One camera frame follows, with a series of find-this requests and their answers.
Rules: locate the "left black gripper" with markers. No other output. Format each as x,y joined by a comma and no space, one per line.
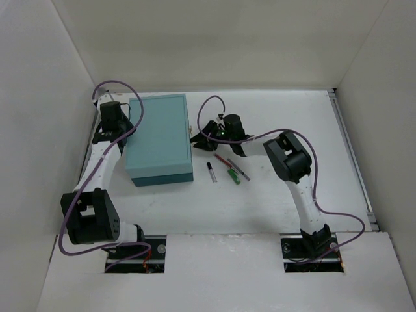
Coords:
108,134

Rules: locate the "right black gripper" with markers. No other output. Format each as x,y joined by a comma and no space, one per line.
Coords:
205,144

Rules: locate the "teal makeup organizer box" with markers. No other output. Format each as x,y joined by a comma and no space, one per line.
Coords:
158,152

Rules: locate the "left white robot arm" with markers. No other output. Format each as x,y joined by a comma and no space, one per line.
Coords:
89,212

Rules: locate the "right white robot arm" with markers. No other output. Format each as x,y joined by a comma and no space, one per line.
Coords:
290,161

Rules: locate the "red white makeup pencil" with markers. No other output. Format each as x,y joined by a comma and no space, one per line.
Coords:
223,161

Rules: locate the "black silver makeup pencil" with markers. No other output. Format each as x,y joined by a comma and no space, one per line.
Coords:
211,172

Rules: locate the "grey makeup pencil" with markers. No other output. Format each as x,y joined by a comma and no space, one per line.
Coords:
240,171

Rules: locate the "green tube lower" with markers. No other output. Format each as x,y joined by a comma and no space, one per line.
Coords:
234,176

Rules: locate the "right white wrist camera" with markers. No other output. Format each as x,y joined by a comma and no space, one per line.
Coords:
220,117

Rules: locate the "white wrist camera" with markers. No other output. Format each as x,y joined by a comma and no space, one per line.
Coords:
220,117
104,98

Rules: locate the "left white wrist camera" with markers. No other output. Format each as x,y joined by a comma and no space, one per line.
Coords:
104,98

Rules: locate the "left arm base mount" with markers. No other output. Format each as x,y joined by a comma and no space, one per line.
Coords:
137,259

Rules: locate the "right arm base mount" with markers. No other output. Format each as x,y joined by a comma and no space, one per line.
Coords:
297,259

